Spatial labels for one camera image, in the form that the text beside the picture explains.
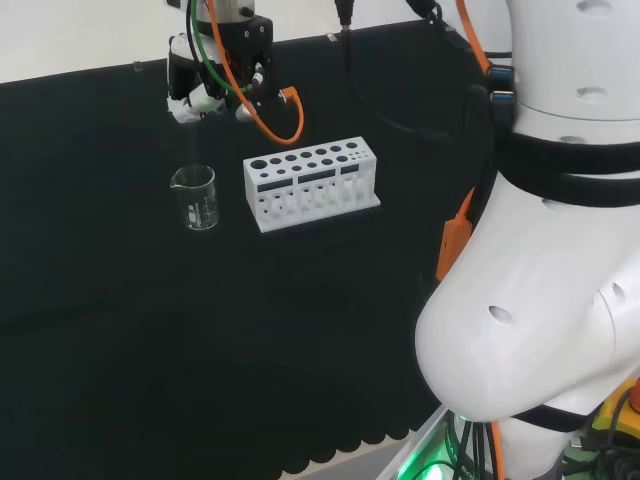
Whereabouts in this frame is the silver base frame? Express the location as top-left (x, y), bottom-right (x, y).
top-left (374, 404), bottom-right (466, 480)

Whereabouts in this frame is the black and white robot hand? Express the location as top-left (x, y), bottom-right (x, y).
top-left (166, 14), bottom-right (275, 125)

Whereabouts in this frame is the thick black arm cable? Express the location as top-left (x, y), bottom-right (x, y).
top-left (406, 0), bottom-right (515, 57)

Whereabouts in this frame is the yellow stop button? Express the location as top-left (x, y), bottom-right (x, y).
top-left (592, 379), bottom-right (640, 442)

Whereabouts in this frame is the orange connector box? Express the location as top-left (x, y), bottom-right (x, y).
top-left (435, 187), bottom-right (477, 282)

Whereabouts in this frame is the clear glass rod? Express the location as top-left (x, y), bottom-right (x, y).
top-left (188, 118), bottom-right (202, 174)

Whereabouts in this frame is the white test tube rack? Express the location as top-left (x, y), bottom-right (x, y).
top-left (242, 136), bottom-right (382, 235)

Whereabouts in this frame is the clear glass beaker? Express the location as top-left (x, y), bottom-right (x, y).
top-left (169, 164), bottom-right (221, 232)

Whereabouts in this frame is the black cable with plug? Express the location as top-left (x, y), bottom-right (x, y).
top-left (333, 0), bottom-right (454, 145)

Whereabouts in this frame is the black bench cloth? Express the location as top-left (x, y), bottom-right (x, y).
top-left (0, 18), bottom-right (496, 480)

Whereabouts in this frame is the green hand cable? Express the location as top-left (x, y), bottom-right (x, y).
top-left (186, 0), bottom-right (254, 95)

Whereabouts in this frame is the orange base cable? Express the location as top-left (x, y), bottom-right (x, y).
top-left (488, 419), bottom-right (505, 480)

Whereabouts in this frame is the orange hand cable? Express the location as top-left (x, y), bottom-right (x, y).
top-left (205, 0), bottom-right (306, 146)

